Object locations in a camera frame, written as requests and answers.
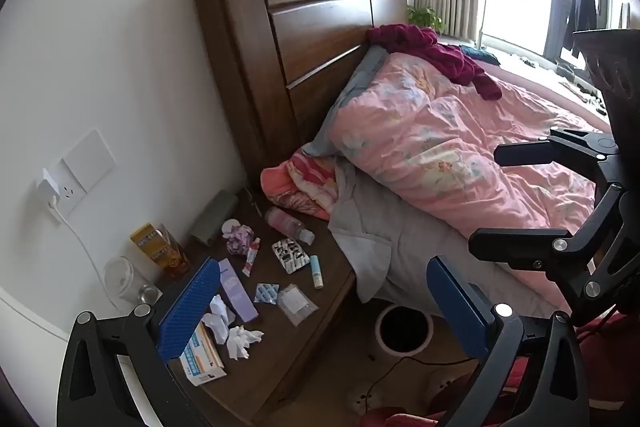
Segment silver blister pack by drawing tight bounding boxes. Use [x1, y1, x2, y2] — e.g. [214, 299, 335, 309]
[271, 237, 311, 275]

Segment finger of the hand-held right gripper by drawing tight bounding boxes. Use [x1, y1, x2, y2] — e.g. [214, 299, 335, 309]
[468, 184, 628, 327]
[494, 126, 622, 168]

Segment pink floral quilt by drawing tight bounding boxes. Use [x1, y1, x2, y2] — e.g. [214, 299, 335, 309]
[325, 52, 618, 323]

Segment teal cloth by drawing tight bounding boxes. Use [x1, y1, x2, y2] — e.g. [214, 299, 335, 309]
[459, 45, 502, 66]

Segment red and white ointment tube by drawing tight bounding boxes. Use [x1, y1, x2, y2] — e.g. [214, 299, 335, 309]
[242, 238, 262, 278]

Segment white charger cable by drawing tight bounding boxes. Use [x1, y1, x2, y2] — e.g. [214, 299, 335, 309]
[47, 202, 128, 314]

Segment fluffy white slippers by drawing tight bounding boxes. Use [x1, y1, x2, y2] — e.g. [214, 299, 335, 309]
[360, 354, 483, 410]

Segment thin-rimmed glasses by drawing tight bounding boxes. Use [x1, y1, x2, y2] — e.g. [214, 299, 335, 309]
[240, 187, 264, 219]

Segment white wall switch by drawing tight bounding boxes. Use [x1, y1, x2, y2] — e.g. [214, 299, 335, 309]
[61, 128, 118, 195]

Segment small white tissue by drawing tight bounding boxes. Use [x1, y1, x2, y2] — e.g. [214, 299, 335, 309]
[226, 326, 265, 361]

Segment pink striped pillow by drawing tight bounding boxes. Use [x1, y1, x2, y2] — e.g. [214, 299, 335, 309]
[260, 147, 341, 222]

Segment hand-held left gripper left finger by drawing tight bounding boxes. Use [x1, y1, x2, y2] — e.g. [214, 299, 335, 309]
[56, 258, 222, 427]

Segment wooden headboard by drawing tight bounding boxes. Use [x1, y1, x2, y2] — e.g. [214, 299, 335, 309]
[191, 0, 408, 180]

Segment maroon garment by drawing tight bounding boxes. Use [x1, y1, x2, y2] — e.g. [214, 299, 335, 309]
[366, 23, 503, 102]

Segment pink plastic bottle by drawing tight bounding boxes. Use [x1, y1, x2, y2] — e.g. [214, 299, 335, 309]
[264, 206, 316, 245]

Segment large white tissue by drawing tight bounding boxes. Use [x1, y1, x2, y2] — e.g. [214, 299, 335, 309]
[202, 294, 236, 343]

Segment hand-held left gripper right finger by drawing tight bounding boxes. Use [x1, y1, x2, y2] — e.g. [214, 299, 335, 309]
[426, 255, 591, 427]

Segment grey glasses case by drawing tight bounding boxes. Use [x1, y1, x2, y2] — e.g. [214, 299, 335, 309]
[189, 189, 240, 245]

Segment white charger plug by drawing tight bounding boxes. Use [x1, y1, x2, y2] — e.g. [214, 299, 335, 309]
[36, 168, 63, 208]

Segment purple paper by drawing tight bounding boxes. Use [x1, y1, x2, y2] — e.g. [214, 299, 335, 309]
[222, 224, 258, 256]

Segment white wall socket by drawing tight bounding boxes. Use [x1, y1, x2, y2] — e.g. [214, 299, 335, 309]
[37, 159, 87, 215]

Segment hanging dark jacket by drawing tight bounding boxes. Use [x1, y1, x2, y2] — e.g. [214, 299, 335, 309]
[566, 0, 601, 54]

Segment blue and white desiccant packet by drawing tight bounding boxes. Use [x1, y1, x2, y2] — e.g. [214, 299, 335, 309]
[253, 282, 280, 306]

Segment green potted plant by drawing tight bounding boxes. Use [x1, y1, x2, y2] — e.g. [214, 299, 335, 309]
[406, 6, 447, 34]

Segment clear plastic bag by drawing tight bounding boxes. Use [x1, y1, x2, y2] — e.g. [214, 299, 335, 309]
[276, 283, 319, 327]

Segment white round waste bin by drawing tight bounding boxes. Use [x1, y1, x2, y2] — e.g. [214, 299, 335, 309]
[375, 303, 433, 355]

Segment light blue lip balm tube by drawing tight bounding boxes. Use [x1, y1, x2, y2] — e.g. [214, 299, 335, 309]
[309, 255, 325, 290]

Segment purple carton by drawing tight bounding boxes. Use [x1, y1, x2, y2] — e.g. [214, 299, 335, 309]
[218, 258, 260, 324]

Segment blue and white medicine box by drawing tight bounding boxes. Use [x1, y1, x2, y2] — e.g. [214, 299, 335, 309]
[180, 322, 228, 387]

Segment grey pillow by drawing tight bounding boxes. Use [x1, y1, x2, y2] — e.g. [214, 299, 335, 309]
[301, 46, 391, 158]

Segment person's red pants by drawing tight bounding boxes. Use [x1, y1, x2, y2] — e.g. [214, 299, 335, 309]
[360, 354, 532, 427]

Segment yellow and red carton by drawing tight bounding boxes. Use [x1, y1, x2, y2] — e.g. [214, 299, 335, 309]
[130, 222, 193, 280]

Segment grey bedsheet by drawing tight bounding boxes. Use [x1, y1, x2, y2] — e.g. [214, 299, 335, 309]
[327, 167, 566, 323]

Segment clear glass jar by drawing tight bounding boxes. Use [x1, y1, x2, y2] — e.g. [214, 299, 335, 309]
[104, 256, 161, 303]

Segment wooden nightstand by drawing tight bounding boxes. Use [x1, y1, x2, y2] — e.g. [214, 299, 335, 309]
[165, 187, 358, 425]

